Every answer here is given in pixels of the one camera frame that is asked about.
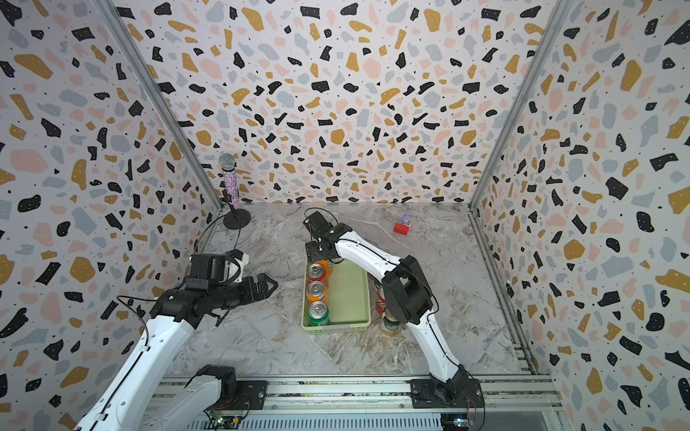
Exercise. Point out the red cola can column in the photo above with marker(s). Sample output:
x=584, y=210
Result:
x=316, y=272
x=380, y=301

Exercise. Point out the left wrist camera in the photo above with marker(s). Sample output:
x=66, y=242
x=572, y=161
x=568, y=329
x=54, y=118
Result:
x=236, y=261

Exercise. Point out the aluminium corner post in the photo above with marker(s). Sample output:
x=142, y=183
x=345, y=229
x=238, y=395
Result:
x=554, y=24
x=111, y=18

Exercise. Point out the pale green plastic basket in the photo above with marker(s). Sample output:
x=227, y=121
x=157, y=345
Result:
x=347, y=299

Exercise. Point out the small red block toy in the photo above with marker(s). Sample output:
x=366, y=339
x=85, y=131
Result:
x=403, y=226

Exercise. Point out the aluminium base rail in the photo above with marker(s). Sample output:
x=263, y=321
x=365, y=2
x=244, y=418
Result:
x=368, y=402

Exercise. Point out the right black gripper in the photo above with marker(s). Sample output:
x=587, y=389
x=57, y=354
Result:
x=310, y=252

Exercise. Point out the left aluminium corner post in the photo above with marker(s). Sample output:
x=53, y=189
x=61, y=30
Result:
x=111, y=18

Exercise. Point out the green gold-top soda can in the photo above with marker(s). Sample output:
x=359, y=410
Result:
x=390, y=326

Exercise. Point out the right aluminium corner post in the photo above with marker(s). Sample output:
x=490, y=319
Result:
x=554, y=24

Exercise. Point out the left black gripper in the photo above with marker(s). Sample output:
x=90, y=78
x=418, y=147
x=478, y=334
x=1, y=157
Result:
x=251, y=295

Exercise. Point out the orange soda can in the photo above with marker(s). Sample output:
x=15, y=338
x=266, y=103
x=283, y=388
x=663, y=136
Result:
x=327, y=266
x=316, y=291

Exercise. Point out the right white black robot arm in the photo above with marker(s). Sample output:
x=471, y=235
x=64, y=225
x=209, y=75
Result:
x=408, y=297

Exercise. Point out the microphone on black stand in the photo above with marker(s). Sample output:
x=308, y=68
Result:
x=237, y=218

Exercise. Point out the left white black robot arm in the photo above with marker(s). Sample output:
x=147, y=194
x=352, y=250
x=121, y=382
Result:
x=145, y=350

